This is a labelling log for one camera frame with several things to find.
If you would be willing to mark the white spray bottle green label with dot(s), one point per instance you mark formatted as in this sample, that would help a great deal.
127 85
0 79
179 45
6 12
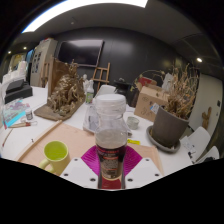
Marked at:
89 91

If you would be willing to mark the golden sculpture on wooden base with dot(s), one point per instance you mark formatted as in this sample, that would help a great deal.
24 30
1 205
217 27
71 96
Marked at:
65 93

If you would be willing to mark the small grey round jar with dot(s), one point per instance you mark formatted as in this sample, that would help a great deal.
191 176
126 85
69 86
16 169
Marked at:
132 122

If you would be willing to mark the grey flower pot dried plant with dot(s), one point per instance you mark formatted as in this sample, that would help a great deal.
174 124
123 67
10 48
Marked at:
171 120

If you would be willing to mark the yellow tag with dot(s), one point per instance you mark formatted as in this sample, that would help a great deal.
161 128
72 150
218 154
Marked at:
133 142

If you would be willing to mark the grey pot saucer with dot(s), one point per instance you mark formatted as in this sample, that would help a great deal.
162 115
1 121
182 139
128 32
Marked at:
156 141

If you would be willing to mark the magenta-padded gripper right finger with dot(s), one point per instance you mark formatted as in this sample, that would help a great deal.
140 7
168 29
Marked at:
144 170

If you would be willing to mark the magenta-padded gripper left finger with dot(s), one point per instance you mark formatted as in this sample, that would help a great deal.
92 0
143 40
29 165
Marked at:
77 170

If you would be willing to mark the flat round red coaster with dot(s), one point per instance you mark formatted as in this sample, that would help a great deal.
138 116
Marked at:
111 184

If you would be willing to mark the black wall screen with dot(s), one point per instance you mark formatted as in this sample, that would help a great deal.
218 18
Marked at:
80 51

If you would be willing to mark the small white-capped jar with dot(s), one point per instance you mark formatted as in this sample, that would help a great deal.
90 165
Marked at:
29 114

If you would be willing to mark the colourful book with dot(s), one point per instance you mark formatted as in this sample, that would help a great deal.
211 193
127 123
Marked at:
15 111

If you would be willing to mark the tan wooden board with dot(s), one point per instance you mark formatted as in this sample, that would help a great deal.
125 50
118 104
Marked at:
75 136

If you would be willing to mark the white cabinet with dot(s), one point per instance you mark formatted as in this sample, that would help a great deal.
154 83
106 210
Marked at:
42 61

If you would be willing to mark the wooden easel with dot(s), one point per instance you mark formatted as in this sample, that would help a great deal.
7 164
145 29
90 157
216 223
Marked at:
101 75

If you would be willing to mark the brown cardboard box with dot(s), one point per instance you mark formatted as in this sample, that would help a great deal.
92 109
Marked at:
148 101

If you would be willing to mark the wooden figure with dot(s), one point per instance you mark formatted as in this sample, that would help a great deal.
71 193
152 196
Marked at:
206 118

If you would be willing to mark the round ceiling spotlight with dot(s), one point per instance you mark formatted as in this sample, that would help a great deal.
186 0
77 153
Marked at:
199 60

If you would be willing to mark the black box device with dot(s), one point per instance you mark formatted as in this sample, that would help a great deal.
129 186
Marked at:
18 90

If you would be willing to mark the clear plastic bag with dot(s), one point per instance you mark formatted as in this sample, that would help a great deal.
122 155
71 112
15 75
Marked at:
90 118

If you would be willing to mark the clear drink bottle dark label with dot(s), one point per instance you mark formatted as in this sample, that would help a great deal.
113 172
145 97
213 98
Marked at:
111 133

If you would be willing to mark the yellow-green mug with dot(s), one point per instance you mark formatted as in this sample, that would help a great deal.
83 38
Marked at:
56 154

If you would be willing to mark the long ceiling light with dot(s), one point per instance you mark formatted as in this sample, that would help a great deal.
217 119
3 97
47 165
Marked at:
83 6

